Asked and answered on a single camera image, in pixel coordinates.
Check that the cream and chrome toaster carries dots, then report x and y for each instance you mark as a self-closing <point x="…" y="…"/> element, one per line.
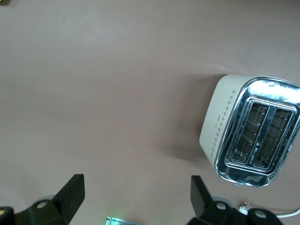
<point x="220" y="117"/>

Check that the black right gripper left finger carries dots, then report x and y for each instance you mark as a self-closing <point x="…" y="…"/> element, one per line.
<point x="68" y="194"/>

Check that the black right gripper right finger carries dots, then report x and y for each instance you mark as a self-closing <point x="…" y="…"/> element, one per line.
<point x="201" y="201"/>

